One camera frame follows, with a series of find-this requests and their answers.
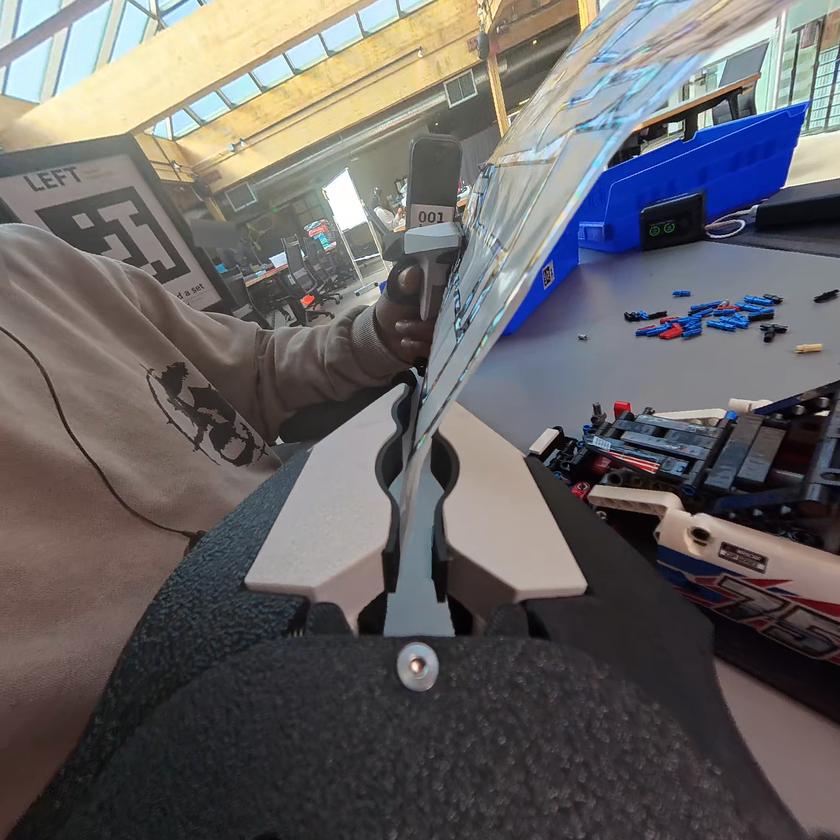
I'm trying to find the black device green lights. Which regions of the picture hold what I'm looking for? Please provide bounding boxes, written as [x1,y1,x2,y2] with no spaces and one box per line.
[640,192,706,252]

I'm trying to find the black white marker sign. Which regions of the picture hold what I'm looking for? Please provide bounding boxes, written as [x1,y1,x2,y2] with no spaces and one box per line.
[0,134,229,315]

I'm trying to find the white rolling board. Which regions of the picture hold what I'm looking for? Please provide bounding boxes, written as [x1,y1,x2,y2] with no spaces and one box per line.
[323,167,385,298]

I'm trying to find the shiny sticker sheet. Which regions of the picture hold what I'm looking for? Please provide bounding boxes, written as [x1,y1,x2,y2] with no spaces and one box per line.
[410,0,795,463]

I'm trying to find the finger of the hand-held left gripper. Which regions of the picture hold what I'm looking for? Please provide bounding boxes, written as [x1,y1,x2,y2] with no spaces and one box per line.
[403,222,464,324]

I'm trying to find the person's left forearm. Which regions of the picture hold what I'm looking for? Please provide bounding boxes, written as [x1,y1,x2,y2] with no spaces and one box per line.
[0,223,404,444]

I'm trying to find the blue plastic bin white label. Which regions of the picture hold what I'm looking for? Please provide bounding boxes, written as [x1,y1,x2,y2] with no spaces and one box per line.
[499,101,811,339]

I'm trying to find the wooden top table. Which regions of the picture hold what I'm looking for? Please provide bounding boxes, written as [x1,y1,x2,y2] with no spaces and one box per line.
[640,72,762,142]

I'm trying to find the toy brick race car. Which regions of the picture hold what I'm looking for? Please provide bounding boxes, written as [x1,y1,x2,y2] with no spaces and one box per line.
[528,381,840,665]

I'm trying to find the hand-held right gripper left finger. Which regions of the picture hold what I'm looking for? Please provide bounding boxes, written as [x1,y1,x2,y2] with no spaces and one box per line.
[244,385,412,635]

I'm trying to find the person's left hand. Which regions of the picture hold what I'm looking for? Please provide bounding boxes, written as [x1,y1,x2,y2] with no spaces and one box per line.
[374,264,438,367]

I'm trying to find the pile of blue brick pins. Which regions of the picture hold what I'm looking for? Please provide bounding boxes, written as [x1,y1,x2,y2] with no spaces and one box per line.
[623,287,840,345]

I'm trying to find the black office chair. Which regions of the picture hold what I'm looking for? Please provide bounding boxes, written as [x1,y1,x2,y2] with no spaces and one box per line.
[279,233,343,327]

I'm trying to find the thin black cable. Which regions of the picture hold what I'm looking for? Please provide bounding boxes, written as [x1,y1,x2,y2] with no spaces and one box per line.
[0,325,207,546]

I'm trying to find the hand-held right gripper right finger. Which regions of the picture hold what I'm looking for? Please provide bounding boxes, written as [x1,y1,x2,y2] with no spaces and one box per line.
[432,402,589,632]

